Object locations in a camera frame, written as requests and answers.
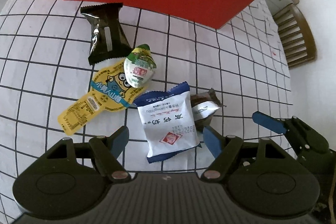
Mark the yellow minion snack pack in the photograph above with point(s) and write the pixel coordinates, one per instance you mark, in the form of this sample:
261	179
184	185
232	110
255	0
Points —
109	91

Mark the white blue milk candy bag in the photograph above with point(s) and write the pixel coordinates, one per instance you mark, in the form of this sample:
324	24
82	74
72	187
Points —
168	122

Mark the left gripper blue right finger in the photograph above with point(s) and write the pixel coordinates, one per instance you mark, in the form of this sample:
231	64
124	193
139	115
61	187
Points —
224	150

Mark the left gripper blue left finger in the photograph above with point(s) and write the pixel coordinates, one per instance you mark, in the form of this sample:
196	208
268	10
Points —
106	150

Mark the right wooden chair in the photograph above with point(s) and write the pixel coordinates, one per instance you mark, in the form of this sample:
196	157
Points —
296	36

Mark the brown white small snack packet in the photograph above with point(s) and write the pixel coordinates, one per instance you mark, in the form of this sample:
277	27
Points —
204	106

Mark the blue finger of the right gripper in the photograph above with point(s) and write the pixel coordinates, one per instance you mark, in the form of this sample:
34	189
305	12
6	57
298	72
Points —
268	122

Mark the green white jelly pouch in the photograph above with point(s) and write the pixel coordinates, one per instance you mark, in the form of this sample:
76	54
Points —
139	66

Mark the white black grid tablecloth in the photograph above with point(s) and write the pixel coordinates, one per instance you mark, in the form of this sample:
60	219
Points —
79	72

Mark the black snack packet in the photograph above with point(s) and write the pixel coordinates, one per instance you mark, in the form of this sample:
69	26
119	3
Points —
108	40

